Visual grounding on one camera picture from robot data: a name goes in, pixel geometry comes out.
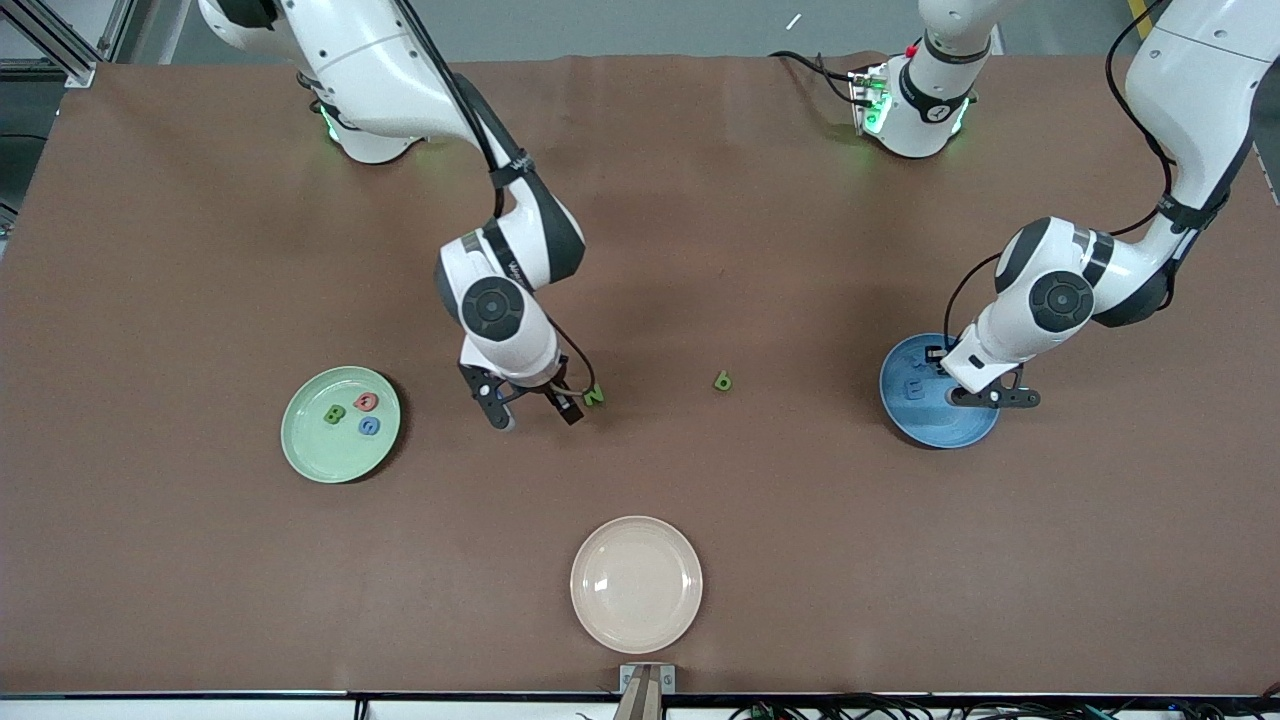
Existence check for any black cable bundle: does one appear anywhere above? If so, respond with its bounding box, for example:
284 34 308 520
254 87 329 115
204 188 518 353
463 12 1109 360
730 690 1280 720

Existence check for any light green plate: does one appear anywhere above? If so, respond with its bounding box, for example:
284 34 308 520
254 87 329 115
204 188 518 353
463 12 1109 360
280 365 402 485

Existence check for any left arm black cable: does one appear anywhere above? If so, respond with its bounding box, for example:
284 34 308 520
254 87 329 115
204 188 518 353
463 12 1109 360
942 0 1181 351

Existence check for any blue plate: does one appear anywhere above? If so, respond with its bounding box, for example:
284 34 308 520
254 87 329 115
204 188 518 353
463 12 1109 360
879 332 1001 449

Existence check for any black base power cable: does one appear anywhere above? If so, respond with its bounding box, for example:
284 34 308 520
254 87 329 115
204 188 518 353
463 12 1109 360
770 50 861 106

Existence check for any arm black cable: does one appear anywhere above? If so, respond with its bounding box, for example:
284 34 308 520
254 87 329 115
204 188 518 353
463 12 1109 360
395 0 598 399
942 0 1181 351

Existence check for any brown table cover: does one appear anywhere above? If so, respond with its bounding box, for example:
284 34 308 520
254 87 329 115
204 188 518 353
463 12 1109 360
0 52 1280 696

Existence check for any aluminium frame profile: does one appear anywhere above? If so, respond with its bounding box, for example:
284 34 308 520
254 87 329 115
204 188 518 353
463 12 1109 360
0 0 136 89

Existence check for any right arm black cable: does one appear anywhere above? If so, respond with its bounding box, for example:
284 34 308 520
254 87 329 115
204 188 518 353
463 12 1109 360
395 0 598 399

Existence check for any cream plate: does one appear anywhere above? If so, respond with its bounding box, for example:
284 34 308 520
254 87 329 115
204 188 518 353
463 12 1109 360
570 515 703 655

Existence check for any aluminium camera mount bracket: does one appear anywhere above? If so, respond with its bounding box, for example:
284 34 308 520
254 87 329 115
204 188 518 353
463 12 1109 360
619 664 676 720

